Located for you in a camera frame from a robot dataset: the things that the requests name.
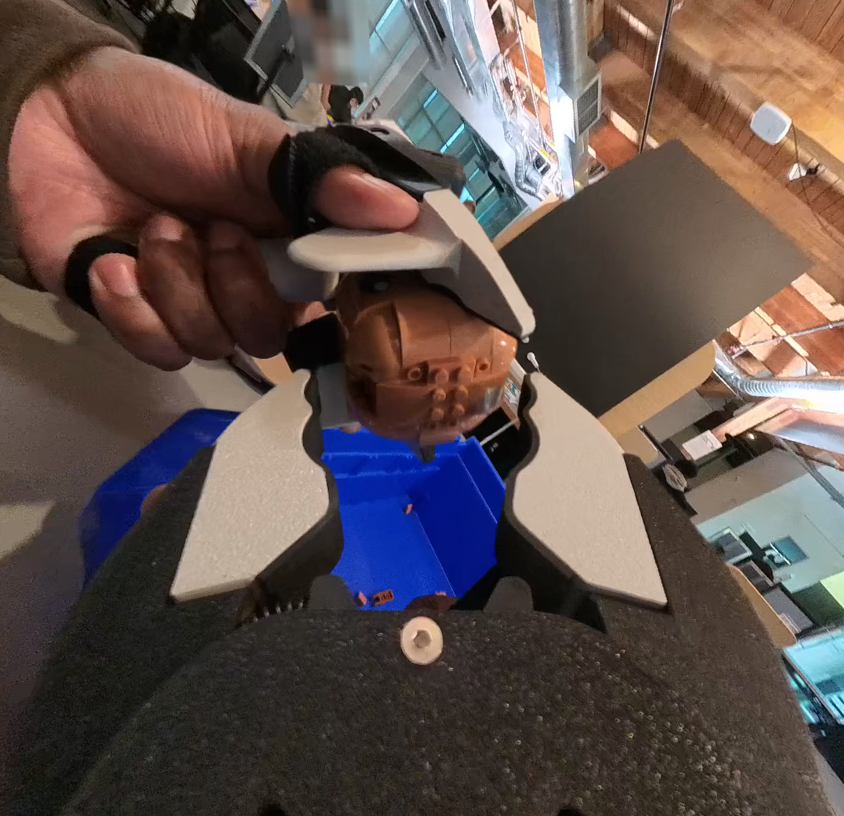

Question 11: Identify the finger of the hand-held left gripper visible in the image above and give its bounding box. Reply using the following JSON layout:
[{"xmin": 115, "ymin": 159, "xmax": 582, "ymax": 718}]
[
  {"xmin": 420, "ymin": 190, "xmax": 538, "ymax": 342},
  {"xmin": 288, "ymin": 227, "xmax": 460, "ymax": 274}
]

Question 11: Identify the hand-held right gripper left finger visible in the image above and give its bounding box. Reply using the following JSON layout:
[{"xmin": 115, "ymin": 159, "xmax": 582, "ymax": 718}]
[{"xmin": 169, "ymin": 368, "xmax": 341, "ymax": 603}]

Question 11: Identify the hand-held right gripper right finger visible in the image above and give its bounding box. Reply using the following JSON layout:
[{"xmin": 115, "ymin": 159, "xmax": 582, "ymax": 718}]
[{"xmin": 499, "ymin": 368, "xmax": 669, "ymax": 610}]

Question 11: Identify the brown brick head model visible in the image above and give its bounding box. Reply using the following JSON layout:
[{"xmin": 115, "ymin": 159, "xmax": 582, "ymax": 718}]
[{"xmin": 321, "ymin": 273, "xmax": 518, "ymax": 445}]

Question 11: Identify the blue plastic bin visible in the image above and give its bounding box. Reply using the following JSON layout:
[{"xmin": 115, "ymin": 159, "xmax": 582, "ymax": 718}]
[{"xmin": 80, "ymin": 408, "xmax": 509, "ymax": 615}]

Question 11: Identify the pile of brown bricks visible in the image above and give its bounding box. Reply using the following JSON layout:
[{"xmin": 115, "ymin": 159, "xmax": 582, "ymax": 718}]
[{"xmin": 354, "ymin": 500, "xmax": 452, "ymax": 609}]

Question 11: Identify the grey desk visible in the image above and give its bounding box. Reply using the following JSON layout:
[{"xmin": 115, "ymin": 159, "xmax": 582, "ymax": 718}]
[{"xmin": 0, "ymin": 276, "xmax": 284, "ymax": 791}]

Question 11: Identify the person's left hand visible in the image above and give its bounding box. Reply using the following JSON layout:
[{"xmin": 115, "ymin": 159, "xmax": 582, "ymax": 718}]
[{"xmin": 7, "ymin": 45, "xmax": 423, "ymax": 371}]

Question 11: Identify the black board with wooden edge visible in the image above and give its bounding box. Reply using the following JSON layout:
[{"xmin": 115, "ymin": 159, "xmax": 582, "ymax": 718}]
[{"xmin": 495, "ymin": 138, "xmax": 819, "ymax": 435}]

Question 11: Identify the white ceiling sensor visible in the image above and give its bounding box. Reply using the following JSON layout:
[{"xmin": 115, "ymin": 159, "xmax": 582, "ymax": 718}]
[{"xmin": 752, "ymin": 102, "xmax": 793, "ymax": 146}]

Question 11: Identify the silver ventilation duct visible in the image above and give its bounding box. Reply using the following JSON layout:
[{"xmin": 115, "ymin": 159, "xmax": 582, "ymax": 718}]
[{"xmin": 528, "ymin": 0, "xmax": 608, "ymax": 191}]

